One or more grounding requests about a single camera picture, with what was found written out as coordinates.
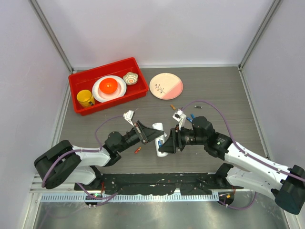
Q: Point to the white paper plate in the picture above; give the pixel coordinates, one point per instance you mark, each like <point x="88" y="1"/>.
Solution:
<point x="102" y="97"/>

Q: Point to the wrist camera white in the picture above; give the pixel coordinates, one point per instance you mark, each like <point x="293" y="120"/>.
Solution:
<point x="180" y="117"/>
<point x="128" y="116"/>

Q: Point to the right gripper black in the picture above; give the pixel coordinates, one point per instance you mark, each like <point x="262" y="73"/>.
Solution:
<point x="174" y="140"/>

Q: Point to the white remote control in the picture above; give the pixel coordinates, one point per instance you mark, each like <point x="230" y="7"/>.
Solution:
<point x="159" y="140"/>

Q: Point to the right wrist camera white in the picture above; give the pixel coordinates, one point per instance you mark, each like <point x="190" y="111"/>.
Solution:
<point x="180" y="117"/>

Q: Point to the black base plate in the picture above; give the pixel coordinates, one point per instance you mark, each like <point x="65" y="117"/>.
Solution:
<point x="159" y="184"/>

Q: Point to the orange bowl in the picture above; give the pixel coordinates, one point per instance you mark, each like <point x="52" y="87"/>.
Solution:
<point x="108" y="85"/>

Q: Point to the small patterned flower bowl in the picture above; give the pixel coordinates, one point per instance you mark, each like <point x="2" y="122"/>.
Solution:
<point x="130" y="78"/>

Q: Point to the pink beige plate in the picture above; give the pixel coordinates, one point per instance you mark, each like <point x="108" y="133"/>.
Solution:
<point x="166" y="86"/>

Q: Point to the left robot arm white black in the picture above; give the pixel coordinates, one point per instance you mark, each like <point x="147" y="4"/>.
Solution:
<point x="65" y="162"/>

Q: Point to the slotted cable duct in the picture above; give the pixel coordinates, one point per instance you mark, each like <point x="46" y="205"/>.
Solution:
<point x="82" y="197"/>

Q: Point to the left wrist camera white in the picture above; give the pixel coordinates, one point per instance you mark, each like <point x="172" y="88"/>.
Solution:
<point x="128" y="116"/>

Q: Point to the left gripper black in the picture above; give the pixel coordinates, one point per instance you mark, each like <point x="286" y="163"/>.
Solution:
<point x="147" y="134"/>

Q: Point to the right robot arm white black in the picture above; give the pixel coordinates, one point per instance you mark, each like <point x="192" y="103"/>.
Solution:
<point x="242" y="167"/>

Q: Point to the yellow mug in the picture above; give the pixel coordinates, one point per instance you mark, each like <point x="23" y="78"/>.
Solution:
<point x="85" y="98"/>

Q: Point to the red plastic bin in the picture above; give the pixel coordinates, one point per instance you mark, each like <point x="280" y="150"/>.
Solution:
<point x="85" y="80"/>

